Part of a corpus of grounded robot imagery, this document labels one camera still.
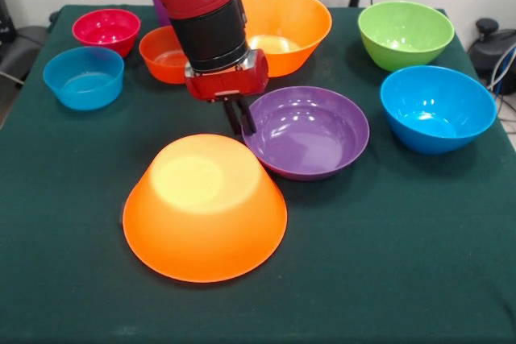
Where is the pink plastic bowl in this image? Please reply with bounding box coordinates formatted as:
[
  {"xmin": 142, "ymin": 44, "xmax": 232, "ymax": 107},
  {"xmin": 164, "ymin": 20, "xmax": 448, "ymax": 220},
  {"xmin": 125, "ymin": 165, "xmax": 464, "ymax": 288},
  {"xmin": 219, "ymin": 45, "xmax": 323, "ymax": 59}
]
[{"xmin": 72, "ymin": 8, "xmax": 142, "ymax": 59}]

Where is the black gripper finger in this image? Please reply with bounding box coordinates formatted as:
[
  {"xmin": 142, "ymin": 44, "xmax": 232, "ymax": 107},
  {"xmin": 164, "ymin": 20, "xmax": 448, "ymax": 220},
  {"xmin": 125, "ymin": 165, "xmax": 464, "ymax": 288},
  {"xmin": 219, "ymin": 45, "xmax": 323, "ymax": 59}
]
[
  {"xmin": 235, "ymin": 93, "xmax": 258, "ymax": 135},
  {"xmin": 223, "ymin": 98, "xmax": 243, "ymax": 137}
]

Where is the large blue bowl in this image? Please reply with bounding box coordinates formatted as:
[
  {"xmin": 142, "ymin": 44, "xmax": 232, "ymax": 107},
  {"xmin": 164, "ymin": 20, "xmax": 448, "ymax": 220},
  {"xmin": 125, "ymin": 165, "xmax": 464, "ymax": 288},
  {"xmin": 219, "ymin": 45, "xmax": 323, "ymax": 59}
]
[{"xmin": 380, "ymin": 64, "xmax": 497, "ymax": 155}]

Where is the dark green tablecloth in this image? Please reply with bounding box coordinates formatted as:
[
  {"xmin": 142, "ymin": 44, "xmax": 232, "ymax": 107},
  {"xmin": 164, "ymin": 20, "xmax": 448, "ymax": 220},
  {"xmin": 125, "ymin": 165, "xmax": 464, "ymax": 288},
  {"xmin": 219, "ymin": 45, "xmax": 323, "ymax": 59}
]
[{"xmin": 0, "ymin": 4, "xmax": 516, "ymax": 344}]

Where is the purple plastic bowl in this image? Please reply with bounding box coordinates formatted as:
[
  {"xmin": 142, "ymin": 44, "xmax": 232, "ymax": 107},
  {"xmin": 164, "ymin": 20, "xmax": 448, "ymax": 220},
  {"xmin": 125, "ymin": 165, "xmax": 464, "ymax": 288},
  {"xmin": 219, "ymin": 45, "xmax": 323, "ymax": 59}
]
[{"xmin": 243, "ymin": 85, "xmax": 371, "ymax": 182}]

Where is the purple plastic cup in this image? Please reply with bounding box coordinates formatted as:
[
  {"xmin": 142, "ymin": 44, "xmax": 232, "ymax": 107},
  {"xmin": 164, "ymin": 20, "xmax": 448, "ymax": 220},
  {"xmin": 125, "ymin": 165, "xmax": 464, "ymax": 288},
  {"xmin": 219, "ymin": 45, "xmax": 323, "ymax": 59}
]
[{"xmin": 150, "ymin": 0, "xmax": 173, "ymax": 27}]

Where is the green plastic bowl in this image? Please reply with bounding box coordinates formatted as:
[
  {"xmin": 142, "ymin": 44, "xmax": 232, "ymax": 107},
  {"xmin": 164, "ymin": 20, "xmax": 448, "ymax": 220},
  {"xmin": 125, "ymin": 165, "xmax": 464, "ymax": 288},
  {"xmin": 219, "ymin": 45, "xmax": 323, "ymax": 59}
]
[{"xmin": 357, "ymin": 0, "xmax": 456, "ymax": 73}]

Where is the large orange bowl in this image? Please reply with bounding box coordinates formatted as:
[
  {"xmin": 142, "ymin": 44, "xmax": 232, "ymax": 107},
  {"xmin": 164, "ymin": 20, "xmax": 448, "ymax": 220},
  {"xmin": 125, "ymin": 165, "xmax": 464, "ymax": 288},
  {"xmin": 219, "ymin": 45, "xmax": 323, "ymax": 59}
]
[
  {"xmin": 122, "ymin": 133, "xmax": 289, "ymax": 284},
  {"xmin": 237, "ymin": 0, "xmax": 333, "ymax": 78}
]

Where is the dark grey chair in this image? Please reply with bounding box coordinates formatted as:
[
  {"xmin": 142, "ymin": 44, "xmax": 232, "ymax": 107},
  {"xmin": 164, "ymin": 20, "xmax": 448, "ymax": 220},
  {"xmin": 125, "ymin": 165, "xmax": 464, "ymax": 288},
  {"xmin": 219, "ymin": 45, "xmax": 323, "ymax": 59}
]
[{"xmin": 0, "ymin": 24, "xmax": 50, "ymax": 79}]

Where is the red plastic bowl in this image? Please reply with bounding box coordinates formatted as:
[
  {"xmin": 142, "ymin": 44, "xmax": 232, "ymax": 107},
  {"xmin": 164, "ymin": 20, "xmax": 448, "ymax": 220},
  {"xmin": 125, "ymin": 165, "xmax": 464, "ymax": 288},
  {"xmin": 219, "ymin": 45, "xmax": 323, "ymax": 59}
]
[{"xmin": 139, "ymin": 25, "xmax": 191, "ymax": 85}]

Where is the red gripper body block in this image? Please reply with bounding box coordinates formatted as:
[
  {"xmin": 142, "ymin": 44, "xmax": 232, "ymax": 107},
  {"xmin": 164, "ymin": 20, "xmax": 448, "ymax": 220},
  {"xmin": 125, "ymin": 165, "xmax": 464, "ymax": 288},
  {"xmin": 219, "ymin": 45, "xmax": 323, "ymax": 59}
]
[{"xmin": 184, "ymin": 48, "xmax": 270, "ymax": 102}]

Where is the small translucent blue bowl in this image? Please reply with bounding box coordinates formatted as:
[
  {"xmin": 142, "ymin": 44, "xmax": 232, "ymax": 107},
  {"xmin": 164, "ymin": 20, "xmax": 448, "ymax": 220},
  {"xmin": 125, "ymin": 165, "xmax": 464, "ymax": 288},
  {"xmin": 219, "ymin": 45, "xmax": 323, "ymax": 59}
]
[{"xmin": 43, "ymin": 46, "xmax": 125, "ymax": 111}]

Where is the bundle of grey cables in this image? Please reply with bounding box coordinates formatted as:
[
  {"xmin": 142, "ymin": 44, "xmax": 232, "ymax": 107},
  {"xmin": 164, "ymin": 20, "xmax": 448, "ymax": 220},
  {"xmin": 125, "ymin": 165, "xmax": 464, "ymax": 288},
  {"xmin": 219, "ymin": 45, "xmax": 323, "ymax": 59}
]
[{"xmin": 485, "ymin": 44, "xmax": 516, "ymax": 123}]

